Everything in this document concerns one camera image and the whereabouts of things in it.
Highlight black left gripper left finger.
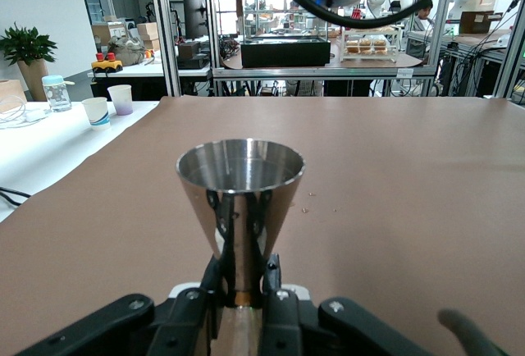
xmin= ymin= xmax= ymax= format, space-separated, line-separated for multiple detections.
xmin=16 ymin=253 xmax=230 ymax=356

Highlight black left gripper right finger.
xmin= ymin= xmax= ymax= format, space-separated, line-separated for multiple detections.
xmin=260 ymin=253 xmax=432 ymax=356

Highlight steel double-cone jigger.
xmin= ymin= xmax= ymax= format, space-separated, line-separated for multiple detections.
xmin=176 ymin=137 xmax=307 ymax=356

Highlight paper cup blue stripes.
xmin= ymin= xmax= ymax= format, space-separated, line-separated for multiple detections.
xmin=81 ymin=96 xmax=112 ymax=132

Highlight paper cup purple base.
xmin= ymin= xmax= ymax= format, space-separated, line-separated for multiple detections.
xmin=107 ymin=84 xmax=133 ymax=116

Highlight white bread rack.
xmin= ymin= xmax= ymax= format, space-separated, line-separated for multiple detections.
xmin=341 ymin=26 xmax=400 ymax=64

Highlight black glass display cabinet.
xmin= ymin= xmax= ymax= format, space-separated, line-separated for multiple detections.
xmin=240 ymin=0 xmax=331 ymax=69

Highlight seated person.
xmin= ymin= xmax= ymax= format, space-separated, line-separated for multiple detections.
xmin=411 ymin=0 xmax=436 ymax=62

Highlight black computer monitor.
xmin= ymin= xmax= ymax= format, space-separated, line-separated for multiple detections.
xmin=182 ymin=0 xmax=211 ymax=40

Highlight brown cardboard box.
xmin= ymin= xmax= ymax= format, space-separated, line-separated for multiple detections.
xmin=0 ymin=79 xmax=28 ymax=105
xmin=458 ymin=10 xmax=496 ymax=36

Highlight stacked cardboard boxes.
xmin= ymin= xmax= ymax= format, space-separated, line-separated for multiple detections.
xmin=136 ymin=21 xmax=162 ymax=52

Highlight beige cloth bag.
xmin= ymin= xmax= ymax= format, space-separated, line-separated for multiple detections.
xmin=107 ymin=35 xmax=148 ymax=66

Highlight glass door fridge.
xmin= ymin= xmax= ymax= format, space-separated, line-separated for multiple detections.
xmin=80 ymin=0 xmax=112 ymax=28

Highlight clear bottle blue lid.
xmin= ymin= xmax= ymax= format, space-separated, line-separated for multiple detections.
xmin=41 ymin=75 xmax=74 ymax=113

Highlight yellow emergency stop box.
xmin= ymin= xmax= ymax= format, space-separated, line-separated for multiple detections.
xmin=90 ymin=52 xmax=124 ymax=75

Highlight potted green plant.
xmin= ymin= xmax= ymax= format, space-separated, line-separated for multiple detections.
xmin=0 ymin=22 xmax=58 ymax=103

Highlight metal frame shelf table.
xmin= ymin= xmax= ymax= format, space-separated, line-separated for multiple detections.
xmin=209 ymin=63 xmax=439 ymax=98

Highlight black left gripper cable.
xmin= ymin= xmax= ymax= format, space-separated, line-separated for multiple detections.
xmin=436 ymin=308 xmax=508 ymax=356

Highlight black table cable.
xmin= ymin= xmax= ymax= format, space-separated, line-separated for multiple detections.
xmin=0 ymin=185 xmax=33 ymax=209

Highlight aluminium frame post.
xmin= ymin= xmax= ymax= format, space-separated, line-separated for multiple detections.
xmin=146 ymin=0 xmax=182 ymax=98
xmin=494 ymin=0 xmax=525 ymax=105

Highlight white charger with cable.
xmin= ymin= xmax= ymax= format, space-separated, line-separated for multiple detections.
xmin=0 ymin=95 xmax=47 ymax=130

